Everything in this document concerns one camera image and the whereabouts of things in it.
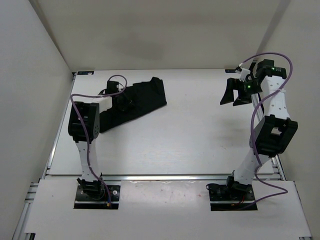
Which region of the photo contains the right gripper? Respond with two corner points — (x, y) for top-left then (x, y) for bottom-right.
(219, 78), (263, 107)

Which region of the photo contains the black pleated skirt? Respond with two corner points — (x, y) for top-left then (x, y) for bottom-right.
(99, 77), (167, 133)

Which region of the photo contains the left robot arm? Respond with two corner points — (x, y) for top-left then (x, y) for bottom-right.
(67, 74), (128, 205)

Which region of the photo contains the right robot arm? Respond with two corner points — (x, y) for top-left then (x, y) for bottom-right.
(218, 59), (298, 200)

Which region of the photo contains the right blue corner label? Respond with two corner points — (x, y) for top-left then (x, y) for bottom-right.
(224, 69), (236, 74)

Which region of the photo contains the blue corner label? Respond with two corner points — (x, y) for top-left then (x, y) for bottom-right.
(77, 71), (94, 76)
(224, 69), (236, 74)

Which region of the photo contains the left blue corner label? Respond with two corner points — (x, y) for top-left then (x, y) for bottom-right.
(77, 71), (94, 76)

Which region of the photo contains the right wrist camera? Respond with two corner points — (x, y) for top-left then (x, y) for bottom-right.
(235, 66), (251, 82)

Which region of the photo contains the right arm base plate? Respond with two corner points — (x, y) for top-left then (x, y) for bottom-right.
(206, 183), (258, 212)

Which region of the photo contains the front aluminium rail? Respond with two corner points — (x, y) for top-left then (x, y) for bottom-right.
(42, 174), (237, 181)

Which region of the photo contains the left aluminium rail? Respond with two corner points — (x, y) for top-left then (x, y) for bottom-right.
(12, 74), (76, 240)

